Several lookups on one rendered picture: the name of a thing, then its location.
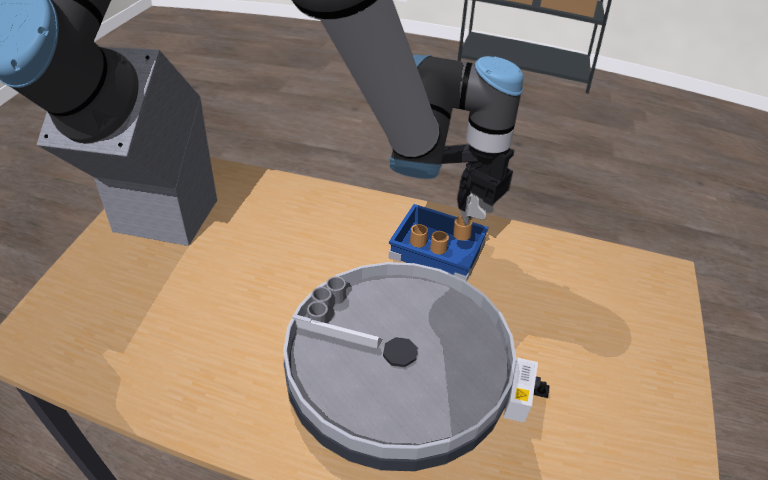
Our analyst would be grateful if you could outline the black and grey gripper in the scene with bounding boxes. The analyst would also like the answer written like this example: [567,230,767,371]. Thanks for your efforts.
[457,145,514,226]

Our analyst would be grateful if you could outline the blue crate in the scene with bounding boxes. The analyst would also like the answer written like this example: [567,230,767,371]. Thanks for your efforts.
[389,204,488,281]

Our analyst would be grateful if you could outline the bronze bushing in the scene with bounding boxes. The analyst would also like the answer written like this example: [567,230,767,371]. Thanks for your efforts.
[454,216,472,241]
[430,231,449,254]
[410,224,428,248]

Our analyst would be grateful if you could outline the dark grey metal sleeve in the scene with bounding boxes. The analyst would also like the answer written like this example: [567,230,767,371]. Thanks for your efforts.
[307,301,328,324]
[326,276,346,304]
[311,287,332,313]

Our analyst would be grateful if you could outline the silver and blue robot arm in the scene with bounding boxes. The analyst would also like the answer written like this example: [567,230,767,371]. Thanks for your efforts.
[0,0,523,179]

